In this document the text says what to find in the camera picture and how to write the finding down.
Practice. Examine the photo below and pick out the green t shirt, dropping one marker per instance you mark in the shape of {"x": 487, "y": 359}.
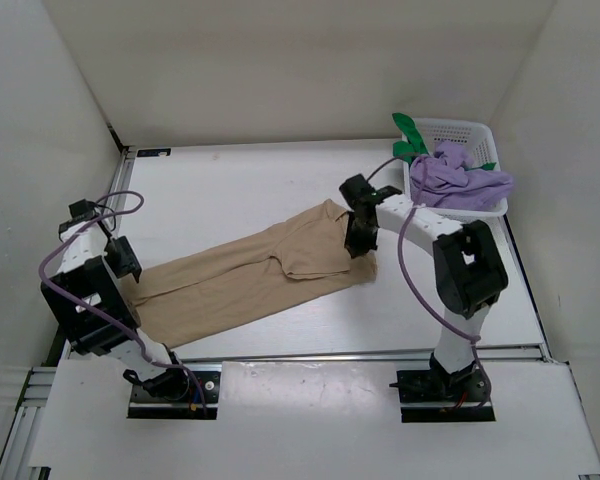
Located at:
{"x": 412, "y": 144}

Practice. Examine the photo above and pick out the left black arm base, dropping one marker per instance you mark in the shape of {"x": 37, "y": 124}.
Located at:
{"x": 176, "y": 396}

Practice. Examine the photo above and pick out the aluminium frame rail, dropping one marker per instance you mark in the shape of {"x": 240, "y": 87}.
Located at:
{"x": 36, "y": 186}

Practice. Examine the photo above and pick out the blue label sticker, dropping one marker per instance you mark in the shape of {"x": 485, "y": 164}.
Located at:
{"x": 150, "y": 153}

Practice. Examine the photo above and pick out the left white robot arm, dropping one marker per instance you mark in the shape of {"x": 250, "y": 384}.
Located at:
{"x": 82, "y": 284}

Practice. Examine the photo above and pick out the purple t shirt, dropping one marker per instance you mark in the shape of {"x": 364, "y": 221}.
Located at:
{"x": 448, "y": 179}

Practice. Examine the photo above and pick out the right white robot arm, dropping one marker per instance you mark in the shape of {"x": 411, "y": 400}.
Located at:
{"x": 468, "y": 270}

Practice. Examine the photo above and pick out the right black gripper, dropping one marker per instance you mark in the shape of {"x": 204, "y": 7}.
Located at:
{"x": 359, "y": 239}

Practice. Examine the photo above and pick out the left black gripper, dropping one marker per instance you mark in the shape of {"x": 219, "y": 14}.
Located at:
{"x": 127, "y": 262}

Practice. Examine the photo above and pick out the beige t shirt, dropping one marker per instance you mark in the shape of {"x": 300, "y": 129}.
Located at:
{"x": 236, "y": 283}

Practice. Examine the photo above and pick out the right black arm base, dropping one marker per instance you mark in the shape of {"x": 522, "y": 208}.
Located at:
{"x": 425, "y": 398}

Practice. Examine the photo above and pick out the front aluminium table rail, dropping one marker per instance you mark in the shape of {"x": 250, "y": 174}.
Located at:
{"x": 514, "y": 353}

